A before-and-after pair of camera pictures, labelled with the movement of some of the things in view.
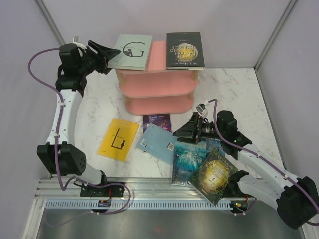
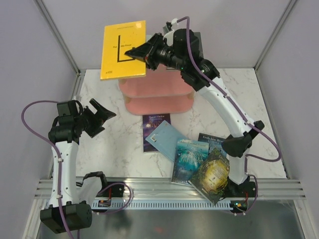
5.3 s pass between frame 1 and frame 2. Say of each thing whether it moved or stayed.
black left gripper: moved
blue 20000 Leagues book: stayed
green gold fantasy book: stayed
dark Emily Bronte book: stayed
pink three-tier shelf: stayed
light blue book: moved
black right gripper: moved
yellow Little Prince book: moved
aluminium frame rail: stayed
